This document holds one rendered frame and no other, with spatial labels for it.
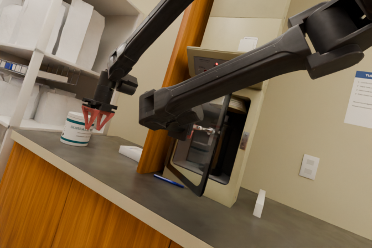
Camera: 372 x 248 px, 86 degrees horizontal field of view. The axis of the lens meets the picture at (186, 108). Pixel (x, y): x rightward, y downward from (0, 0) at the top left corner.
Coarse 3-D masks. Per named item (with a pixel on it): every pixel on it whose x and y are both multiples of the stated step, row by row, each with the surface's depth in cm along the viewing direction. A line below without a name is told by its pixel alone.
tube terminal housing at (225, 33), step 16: (208, 32) 94; (224, 32) 90; (240, 32) 87; (256, 32) 84; (272, 32) 81; (224, 48) 89; (240, 96) 84; (256, 96) 79; (256, 112) 79; (240, 160) 78; (240, 176) 80; (208, 192) 81; (224, 192) 78
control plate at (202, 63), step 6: (198, 60) 84; (204, 60) 82; (210, 60) 81; (216, 60) 80; (222, 60) 78; (228, 60) 77; (198, 66) 86; (204, 66) 84; (210, 66) 83; (198, 72) 87
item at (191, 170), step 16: (224, 96) 66; (208, 112) 71; (224, 112) 64; (176, 144) 86; (192, 144) 75; (208, 144) 66; (176, 160) 82; (192, 160) 72; (208, 160) 64; (176, 176) 78; (192, 176) 69
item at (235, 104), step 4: (232, 96) 87; (232, 100) 86; (236, 100) 87; (240, 100) 87; (244, 100) 90; (232, 104) 85; (236, 104) 86; (240, 104) 87; (244, 104) 89; (228, 108) 101; (232, 108) 100; (236, 108) 85; (240, 108) 86; (244, 108) 88; (236, 112) 99; (240, 112) 97; (244, 112) 94
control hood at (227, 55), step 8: (192, 48) 82; (200, 48) 81; (208, 48) 79; (192, 56) 84; (200, 56) 82; (208, 56) 81; (216, 56) 79; (224, 56) 77; (232, 56) 75; (192, 64) 87; (192, 72) 89; (256, 88) 79
